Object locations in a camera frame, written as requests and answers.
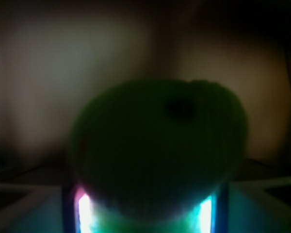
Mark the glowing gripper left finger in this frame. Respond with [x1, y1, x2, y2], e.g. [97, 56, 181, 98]
[63, 185, 97, 233]

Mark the green plush frog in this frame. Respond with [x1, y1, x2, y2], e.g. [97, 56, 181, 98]
[68, 79, 248, 221]

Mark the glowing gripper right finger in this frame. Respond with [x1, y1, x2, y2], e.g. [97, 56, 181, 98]
[193, 184, 229, 233]

